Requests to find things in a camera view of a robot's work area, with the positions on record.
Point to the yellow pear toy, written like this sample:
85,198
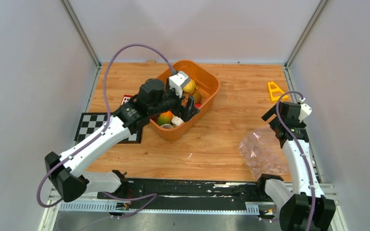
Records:
190,87

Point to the clear zip top bag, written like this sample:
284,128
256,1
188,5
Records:
262,153

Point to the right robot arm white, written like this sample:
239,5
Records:
305,207

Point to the orange plastic basket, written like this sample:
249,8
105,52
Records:
208,87

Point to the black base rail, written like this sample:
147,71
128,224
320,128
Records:
190,195

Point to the checkerboard calibration board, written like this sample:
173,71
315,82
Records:
90,122

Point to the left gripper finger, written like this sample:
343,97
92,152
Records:
189,114
190,105

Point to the red white block toy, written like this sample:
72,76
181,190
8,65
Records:
125,99

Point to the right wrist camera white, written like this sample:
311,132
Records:
305,111

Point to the white garlic toy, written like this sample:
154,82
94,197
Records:
167,126

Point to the yellow triangle bracket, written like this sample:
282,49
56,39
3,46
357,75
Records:
275,92

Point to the orange green mango toy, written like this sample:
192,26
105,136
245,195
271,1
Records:
165,118

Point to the white mushroom toy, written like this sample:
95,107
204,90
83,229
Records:
176,121

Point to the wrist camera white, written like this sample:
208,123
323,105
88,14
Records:
176,83
305,111

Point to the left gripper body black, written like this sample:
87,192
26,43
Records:
171,102

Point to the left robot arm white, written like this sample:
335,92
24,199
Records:
67,171

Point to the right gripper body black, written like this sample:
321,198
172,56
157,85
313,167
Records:
273,123

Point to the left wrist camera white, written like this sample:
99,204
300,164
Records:
176,83

